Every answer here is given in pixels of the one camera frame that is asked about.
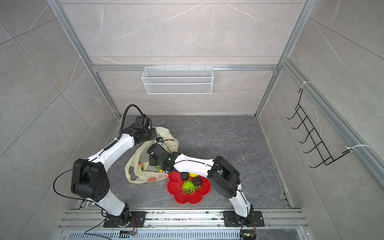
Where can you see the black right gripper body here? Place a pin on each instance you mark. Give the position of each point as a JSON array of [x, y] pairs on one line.
[[153, 162]]

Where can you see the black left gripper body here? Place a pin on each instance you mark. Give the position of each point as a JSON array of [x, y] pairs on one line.
[[150, 134]]

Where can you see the cream printed plastic bag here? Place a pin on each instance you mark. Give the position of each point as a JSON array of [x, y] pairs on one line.
[[138, 169]]

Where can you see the red flower-shaped plate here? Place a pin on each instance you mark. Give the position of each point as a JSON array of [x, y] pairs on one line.
[[174, 187]]

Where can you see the dark fake avocado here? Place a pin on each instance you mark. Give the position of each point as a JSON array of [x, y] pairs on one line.
[[184, 176]]

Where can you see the yellow fake lemon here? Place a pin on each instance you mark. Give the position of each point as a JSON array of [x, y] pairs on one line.
[[193, 175]]

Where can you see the green fake custard apple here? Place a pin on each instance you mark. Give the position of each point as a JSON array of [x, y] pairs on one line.
[[188, 188]]

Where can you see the dark red fake date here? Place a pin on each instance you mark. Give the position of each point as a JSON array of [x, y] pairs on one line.
[[197, 181]]

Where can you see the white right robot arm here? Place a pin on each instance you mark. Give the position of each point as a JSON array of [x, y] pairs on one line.
[[221, 174]]

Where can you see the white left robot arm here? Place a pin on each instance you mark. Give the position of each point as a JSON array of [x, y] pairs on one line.
[[89, 177]]

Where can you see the red fake strawberry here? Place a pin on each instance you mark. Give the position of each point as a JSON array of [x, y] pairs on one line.
[[140, 165]]

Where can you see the white wire mesh basket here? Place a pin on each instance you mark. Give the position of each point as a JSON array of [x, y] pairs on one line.
[[178, 80]]

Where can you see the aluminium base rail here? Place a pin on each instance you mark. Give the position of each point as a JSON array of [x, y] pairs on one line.
[[194, 224]]

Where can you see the aluminium frame rail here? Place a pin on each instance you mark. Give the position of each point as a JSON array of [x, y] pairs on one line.
[[71, 33]]

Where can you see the black wire hook rack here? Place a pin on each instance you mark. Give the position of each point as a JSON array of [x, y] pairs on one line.
[[313, 136]]

